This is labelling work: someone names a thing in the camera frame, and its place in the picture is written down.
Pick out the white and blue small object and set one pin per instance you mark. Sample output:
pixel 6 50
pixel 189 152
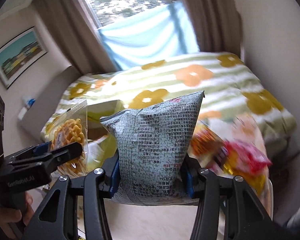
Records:
pixel 27 105

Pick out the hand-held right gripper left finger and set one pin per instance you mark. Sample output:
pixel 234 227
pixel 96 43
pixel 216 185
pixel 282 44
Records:
pixel 112 177

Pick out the beige headboard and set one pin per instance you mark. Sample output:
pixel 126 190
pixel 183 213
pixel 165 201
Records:
pixel 52 87

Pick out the person's left hand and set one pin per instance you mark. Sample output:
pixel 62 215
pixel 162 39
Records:
pixel 28 210

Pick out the yellow snack packet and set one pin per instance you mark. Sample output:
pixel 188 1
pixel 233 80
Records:
pixel 250 180

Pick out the light blue cloth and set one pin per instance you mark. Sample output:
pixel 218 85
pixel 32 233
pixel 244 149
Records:
pixel 145 37

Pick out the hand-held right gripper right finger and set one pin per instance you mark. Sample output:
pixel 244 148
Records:
pixel 188 182

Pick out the orange snack packet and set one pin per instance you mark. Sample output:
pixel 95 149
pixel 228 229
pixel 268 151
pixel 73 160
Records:
pixel 206 140

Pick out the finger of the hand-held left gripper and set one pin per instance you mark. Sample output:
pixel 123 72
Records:
pixel 40 149
pixel 62 155

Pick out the green cardboard box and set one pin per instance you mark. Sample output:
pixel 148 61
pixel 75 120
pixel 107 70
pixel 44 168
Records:
pixel 100 127

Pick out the cream floral cloth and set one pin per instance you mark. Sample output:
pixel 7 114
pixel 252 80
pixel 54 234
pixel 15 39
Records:
pixel 152 220

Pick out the grey printed snack bag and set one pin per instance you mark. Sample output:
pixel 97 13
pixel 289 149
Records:
pixel 155 142

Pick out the brown curtain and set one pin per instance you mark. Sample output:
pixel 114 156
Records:
pixel 210 15
pixel 72 22

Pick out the clear bag of yellow twists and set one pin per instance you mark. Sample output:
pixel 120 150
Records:
pixel 70 132

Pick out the framed wall picture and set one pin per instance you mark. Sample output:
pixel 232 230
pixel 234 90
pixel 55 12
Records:
pixel 17 55

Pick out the green striped floral blanket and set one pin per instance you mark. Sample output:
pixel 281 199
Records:
pixel 215 85

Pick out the red snack packet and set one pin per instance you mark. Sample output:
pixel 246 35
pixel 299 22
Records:
pixel 247 155

